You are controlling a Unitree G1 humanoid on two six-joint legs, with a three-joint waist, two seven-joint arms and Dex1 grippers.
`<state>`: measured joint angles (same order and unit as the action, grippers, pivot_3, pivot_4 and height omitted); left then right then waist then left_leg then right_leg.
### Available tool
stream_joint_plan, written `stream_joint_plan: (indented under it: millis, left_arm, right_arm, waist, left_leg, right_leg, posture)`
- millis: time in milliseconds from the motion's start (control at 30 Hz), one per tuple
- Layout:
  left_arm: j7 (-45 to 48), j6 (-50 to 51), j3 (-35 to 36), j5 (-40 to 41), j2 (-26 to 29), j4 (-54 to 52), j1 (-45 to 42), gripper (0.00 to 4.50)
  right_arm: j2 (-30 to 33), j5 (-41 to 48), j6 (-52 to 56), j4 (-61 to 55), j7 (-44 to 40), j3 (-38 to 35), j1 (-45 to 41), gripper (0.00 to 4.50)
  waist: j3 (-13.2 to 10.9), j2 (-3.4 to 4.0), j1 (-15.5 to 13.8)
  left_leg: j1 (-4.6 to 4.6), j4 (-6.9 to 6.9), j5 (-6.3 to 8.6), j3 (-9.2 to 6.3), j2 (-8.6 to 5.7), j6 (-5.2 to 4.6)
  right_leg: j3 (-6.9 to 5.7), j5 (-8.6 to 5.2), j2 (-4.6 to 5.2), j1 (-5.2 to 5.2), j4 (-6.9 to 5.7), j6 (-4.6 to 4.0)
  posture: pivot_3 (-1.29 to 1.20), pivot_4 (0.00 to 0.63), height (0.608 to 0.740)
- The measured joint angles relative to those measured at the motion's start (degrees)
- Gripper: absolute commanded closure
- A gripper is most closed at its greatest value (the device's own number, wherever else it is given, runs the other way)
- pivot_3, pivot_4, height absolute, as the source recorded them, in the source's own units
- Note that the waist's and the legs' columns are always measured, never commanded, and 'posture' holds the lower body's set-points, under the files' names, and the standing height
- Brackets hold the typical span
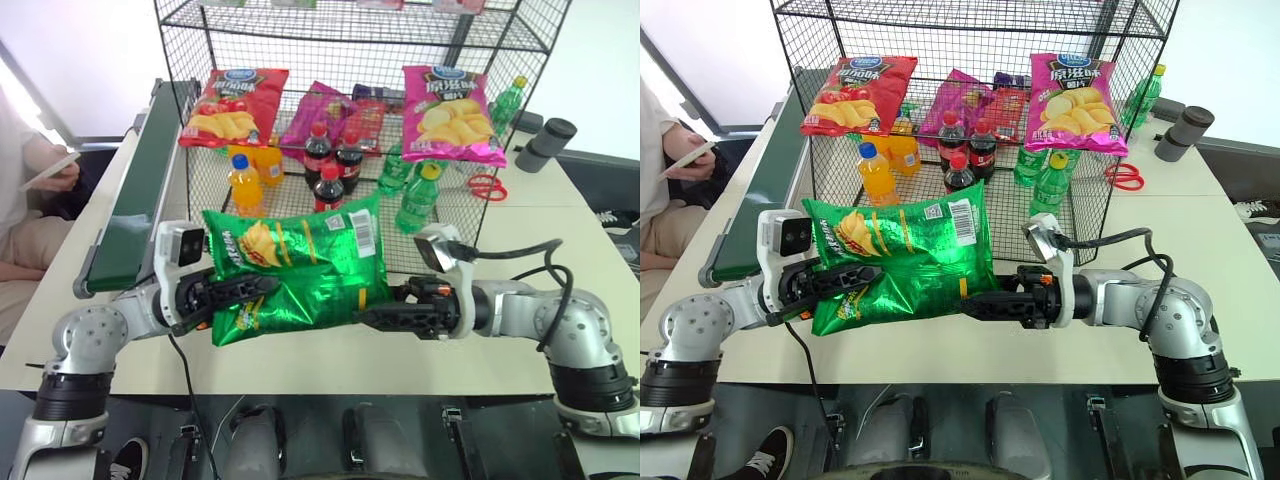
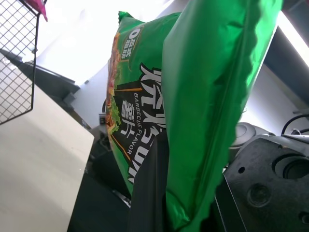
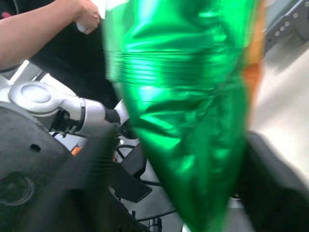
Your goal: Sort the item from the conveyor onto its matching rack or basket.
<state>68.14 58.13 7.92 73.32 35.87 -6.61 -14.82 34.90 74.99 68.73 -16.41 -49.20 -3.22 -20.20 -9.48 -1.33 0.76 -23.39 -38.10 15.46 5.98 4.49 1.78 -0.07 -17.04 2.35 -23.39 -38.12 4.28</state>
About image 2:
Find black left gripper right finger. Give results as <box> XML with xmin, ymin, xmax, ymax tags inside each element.
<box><xmin>201</xmin><ymin>173</ymin><xmax>248</xmax><ymax>232</ymax></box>

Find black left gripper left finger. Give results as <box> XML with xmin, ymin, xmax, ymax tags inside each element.
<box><xmin>127</xmin><ymin>131</ymin><xmax>170</xmax><ymax>232</ymax></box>

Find green barbecue chips bag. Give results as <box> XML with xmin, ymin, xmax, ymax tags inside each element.
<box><xmin>104</xmin><ymin>0</ymin><xmax>283</xmax><ymax>232</ymax></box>

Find dark green conveyor belt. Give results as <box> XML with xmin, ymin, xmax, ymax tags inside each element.
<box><xmin>69</xmin><ymin>135</ymin><xmax>136</xmax><ymax>232</ymax></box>

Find silver round robot joint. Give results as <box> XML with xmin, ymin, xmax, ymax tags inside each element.
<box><xmin>226</xmin><ymin>122</ymin><xmax>275</xmax><ymax>166</ymax></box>

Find pink snack bag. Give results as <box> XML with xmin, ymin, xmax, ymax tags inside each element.
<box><xmin>26</xmin><ymin>0</ymin><xmax>48</xmax><ymax>23</ymax></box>

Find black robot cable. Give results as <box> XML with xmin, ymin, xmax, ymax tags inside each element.
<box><xmin>281</xmin><ymin>113</ymin><xmax>309</xmax><ymax>136</ymax></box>

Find black wire mesh basket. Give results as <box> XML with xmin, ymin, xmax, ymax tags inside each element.
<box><xmin>0</xmin><ymin>0</ymin><xmax>49</xmax><ymax>125</ymax></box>

